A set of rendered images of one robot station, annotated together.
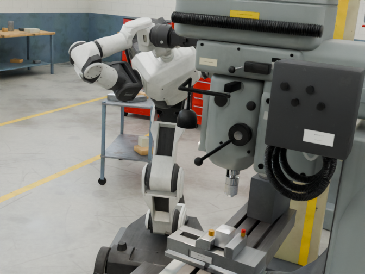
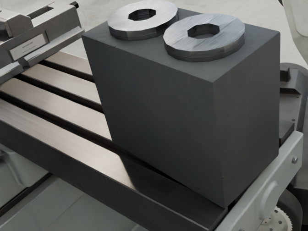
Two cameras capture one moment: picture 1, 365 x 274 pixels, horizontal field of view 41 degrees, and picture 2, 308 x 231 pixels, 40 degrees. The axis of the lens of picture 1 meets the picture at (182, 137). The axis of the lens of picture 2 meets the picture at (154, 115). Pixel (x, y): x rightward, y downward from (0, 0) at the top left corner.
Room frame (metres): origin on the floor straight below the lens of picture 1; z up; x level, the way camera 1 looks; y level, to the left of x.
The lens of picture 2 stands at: (2.16, -0.86, 1.34)
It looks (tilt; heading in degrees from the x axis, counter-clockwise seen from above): 36 degrees down; 111
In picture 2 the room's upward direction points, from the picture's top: 12 degrees counter-clockwise
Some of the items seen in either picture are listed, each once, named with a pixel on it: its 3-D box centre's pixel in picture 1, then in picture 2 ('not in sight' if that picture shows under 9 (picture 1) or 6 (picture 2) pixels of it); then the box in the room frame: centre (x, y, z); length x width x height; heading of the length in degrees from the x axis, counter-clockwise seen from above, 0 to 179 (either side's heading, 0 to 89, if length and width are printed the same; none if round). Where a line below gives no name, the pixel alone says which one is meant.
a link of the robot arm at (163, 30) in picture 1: (176, 38); not in sight; (1.85, 0.05, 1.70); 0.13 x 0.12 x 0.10; 154
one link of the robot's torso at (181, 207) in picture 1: (166, 217); not in sight; (2.42, 0.06, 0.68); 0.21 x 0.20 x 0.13; 173
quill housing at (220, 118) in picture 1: (239, 119); not in sight; (1.57, -0.19, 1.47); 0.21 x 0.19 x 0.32; 154
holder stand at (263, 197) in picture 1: (270, 192); (181, 92); (2.04, -0.42, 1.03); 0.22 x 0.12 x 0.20; 148
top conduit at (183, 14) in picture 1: (243, 23); not in sight; (1.43, -0.15, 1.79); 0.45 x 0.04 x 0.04; 64
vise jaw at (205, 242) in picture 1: (210, 237); (3, 19); (1.59, -0.13, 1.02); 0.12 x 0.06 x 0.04; 151
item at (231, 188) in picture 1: (231, 186); not in sight; (1.57, -0.18, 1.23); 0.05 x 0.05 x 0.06
